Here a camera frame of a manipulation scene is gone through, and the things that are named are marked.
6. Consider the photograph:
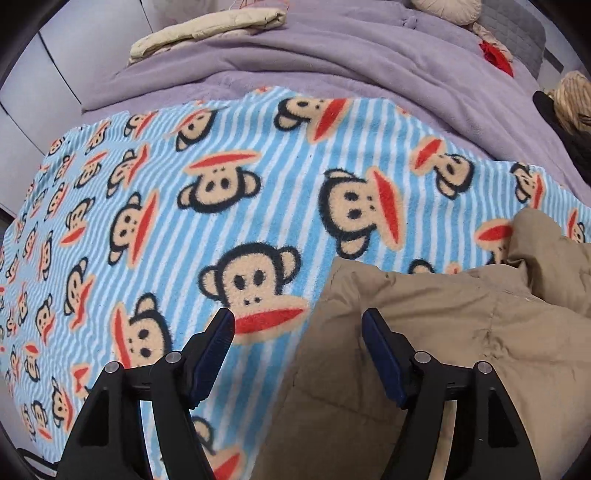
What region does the white wardrobe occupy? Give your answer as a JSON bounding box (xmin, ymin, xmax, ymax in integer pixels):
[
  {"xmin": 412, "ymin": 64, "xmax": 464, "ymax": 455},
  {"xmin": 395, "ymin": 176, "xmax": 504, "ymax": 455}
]
[{"xmin": 0, "ymin": 0, "xmax": 158, "ymax": 219}]

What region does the beige striped garment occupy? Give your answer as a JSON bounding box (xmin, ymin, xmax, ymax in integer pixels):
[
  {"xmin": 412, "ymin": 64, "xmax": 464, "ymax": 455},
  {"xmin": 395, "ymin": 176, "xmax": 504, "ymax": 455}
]
[{"xmin": 553, "ymin": 71, "xmax": 591, "ymax": 121}]

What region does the cream folded jacket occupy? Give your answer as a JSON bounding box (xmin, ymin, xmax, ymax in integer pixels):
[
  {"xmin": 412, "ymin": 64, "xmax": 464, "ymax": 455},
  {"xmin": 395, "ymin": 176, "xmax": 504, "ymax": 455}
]
[{"xmin": 129, "ymin": 8, "xmax": 293, "ymax": 64}]

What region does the monkey print striped blanket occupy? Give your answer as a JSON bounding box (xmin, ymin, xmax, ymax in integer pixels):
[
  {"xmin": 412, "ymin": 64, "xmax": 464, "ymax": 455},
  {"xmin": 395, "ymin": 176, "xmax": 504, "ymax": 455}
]
[{"xmin": 0, "ymin": 85, "xmax": 591, "ymax": 480}]

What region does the red cloth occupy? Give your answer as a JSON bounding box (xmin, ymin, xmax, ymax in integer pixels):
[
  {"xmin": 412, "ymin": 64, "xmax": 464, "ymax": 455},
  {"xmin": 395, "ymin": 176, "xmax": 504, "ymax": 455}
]
[{"xmin": 479, "ymin": 41, "xmax": 515, "ymax": 77}]

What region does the khaki puffer jacket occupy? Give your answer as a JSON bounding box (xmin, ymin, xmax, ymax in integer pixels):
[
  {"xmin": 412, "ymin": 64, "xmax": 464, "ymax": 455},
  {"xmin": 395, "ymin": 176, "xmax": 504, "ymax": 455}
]
[{"xmin": 252, "ymin": 208, "xmax": 591, "ymax": 480}]

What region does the grey quilted headboard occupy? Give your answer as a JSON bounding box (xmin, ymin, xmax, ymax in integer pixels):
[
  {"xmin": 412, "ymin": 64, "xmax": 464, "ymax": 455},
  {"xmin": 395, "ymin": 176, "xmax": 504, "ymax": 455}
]
[{"xmin": 480, "ymin": 0, "xmax": 549, "ymax": 80}]

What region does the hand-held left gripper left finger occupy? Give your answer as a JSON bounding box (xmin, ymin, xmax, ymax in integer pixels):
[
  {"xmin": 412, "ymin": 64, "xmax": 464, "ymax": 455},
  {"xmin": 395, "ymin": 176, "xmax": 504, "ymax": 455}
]
[{"xmin": 55, "ymin": 308, "xmax": 236, "ymax": 480}]

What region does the black clothes pile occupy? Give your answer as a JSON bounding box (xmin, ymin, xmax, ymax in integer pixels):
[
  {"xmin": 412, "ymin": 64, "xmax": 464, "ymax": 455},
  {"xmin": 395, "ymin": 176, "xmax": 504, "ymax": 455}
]
[{"xmin": 532, "ymin": 90, "xmax": 591, "ymax": 186}]

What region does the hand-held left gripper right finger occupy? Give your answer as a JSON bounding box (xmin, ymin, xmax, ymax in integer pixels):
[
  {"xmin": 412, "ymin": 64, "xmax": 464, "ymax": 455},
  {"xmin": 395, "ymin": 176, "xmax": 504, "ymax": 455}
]
[{"xmin": 361, "ymin": 308, "xmax": 542, "ymax": 480}]

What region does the purple duvet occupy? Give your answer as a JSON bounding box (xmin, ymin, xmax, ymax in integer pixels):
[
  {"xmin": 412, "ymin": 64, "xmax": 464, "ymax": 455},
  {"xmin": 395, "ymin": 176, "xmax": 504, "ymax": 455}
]
[{"xmin": 81, "ymin": 0, "xmax": 591, "ymax": 206}]

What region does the pinkish beige cloth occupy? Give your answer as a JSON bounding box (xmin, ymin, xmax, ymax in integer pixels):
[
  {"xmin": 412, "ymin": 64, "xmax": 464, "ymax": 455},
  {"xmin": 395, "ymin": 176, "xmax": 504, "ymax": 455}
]
[{"xmin": 471, "ymin": 21, "xmax": 512, "ymax": 58}]

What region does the round beige cushion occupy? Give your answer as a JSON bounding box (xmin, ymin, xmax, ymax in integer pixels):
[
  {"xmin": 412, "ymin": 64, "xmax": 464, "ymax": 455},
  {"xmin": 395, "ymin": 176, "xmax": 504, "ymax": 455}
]
[{"xmin": 411, "ymin": 0, "xmax": 483, "ymax": 26}]

